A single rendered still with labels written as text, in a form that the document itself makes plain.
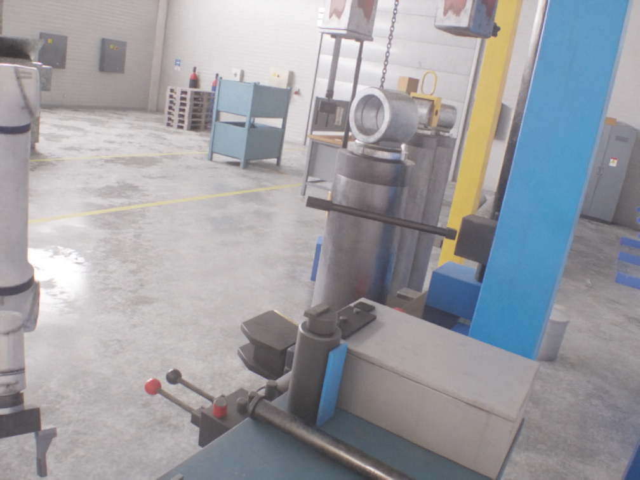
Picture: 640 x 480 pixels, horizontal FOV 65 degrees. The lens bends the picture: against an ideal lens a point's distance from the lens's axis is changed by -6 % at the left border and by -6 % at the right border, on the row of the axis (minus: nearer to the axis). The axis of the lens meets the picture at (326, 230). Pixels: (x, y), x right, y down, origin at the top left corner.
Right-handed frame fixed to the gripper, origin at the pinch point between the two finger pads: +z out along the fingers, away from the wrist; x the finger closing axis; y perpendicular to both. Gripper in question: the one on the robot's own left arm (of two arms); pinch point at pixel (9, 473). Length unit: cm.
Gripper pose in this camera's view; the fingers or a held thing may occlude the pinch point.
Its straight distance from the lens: 129.5
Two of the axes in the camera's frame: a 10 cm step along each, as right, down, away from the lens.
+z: 0.6, 9.9, -1.0
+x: 6.7, 0.3, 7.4
